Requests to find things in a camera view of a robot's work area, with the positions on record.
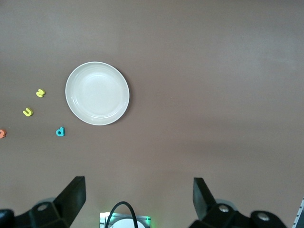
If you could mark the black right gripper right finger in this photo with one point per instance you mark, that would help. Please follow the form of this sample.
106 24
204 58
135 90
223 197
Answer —
213 213

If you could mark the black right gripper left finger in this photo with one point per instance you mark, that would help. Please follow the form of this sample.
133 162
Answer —
61 209

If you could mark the teal foam letter p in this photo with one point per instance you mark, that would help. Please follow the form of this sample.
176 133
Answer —
60 132

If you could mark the yellow foam letter u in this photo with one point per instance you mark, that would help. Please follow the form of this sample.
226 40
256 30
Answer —
27 112

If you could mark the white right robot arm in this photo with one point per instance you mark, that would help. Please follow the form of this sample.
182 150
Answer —
122 225

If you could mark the orange foam letter t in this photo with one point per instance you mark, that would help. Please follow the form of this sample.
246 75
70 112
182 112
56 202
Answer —
2 133

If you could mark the yellow foam letter n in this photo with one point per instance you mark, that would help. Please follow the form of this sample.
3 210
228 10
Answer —
40 93

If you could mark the beige round plate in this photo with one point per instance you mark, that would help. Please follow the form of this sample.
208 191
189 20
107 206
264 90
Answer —
97 93

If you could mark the brown table cover sheet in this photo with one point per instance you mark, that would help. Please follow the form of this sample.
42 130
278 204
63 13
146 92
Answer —
190 71

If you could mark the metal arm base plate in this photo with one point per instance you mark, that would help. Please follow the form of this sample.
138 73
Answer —
143 219

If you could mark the aluminium table edge rail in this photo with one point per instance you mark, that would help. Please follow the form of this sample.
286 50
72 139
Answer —
300 218

